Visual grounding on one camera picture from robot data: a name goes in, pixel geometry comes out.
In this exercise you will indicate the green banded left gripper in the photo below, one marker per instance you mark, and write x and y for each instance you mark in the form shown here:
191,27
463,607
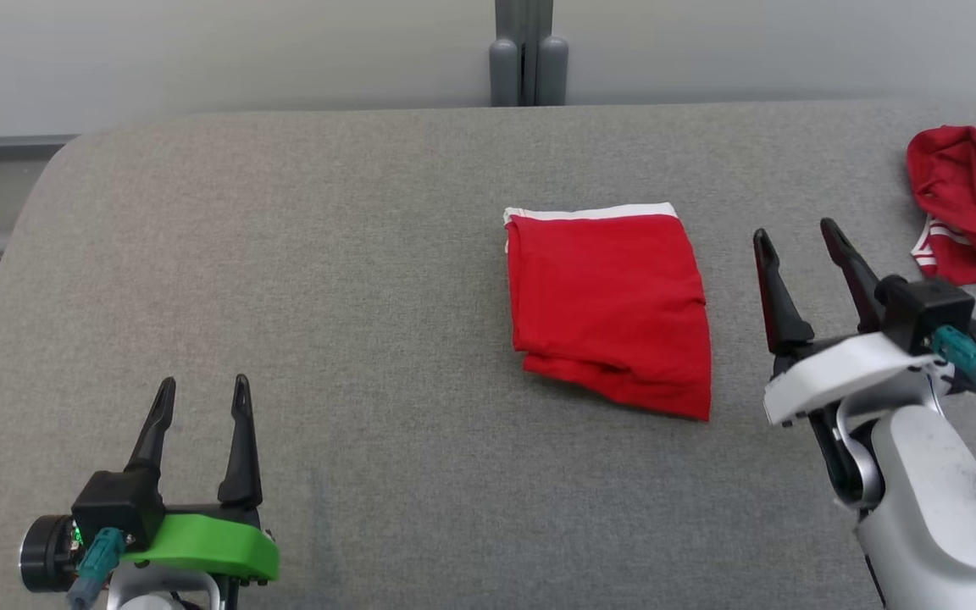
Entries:
217,546

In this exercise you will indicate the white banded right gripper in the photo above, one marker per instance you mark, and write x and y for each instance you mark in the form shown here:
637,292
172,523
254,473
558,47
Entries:
844,368

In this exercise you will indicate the red shorts Bulls 23 print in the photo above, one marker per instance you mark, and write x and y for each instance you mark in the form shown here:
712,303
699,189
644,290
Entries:
607,296

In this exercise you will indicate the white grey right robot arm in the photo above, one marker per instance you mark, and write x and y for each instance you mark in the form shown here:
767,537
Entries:
937,508

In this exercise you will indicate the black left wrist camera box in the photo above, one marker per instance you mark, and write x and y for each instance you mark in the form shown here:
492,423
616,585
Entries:
115,504

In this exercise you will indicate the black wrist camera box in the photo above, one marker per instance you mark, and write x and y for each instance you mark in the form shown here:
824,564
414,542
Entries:
924,309
115,504

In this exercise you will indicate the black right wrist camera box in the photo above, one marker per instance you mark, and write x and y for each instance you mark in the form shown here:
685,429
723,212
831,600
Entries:
924,309

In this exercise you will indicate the grey metal partition post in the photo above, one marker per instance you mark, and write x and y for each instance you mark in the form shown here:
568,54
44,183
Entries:
505,72

